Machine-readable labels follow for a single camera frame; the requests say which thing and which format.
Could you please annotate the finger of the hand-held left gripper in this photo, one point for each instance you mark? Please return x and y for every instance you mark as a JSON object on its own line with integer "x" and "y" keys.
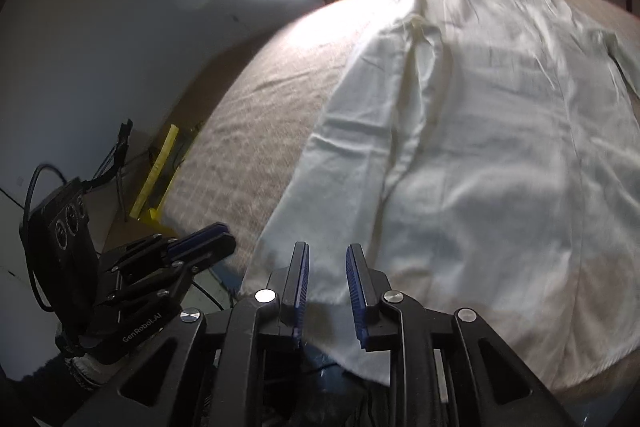
{"x": 160, "y": 282}
{"x": 200, "y": 239}

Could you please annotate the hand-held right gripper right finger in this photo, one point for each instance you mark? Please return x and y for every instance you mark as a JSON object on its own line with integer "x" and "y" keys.
{"x": 356, "y": 302}

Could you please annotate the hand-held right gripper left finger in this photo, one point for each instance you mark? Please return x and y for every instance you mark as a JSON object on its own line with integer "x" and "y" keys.
{"x": 300, "y": 302}

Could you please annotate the yellow plastic piece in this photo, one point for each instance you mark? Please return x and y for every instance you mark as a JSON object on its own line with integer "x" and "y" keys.
{"x": 155, "y": 172}

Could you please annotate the black stand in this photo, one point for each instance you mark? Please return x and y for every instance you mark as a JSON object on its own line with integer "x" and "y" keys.
{"x": 124, "y": 142}

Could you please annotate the beige plaid blanket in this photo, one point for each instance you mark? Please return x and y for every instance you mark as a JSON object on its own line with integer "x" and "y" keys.
{"x": 260, "y": 107}

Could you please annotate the white button shirt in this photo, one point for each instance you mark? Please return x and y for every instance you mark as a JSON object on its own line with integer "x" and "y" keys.
{"x": 480, "y": 157}

